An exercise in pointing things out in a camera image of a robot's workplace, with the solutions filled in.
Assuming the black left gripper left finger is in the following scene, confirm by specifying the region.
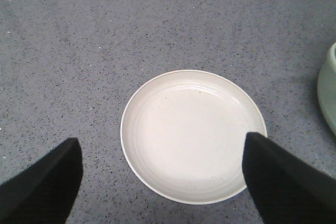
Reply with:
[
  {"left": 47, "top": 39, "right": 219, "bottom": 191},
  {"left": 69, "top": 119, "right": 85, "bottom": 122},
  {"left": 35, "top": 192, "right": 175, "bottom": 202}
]
[{"left": 1, "top": 138, "right": 82, "bottom": 223}]

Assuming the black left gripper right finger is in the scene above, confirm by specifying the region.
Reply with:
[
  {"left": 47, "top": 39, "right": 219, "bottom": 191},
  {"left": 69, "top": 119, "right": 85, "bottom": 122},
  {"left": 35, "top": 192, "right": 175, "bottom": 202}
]
[{"left": 242, "top": 132, "right": 335, "bottom": 223}]

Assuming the white plate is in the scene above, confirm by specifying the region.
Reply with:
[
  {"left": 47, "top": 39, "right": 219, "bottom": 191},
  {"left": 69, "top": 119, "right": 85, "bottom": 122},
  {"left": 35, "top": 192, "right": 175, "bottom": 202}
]
[{"left": 120, "top": 70, "right": 267, "bottom": 205}]

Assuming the green electric cooking pot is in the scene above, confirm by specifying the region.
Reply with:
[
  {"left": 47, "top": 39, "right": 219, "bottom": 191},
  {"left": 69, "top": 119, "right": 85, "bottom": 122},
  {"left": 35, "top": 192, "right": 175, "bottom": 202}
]
[{"left": 317, "top": 43, "right": 335, "bottom": 135}]

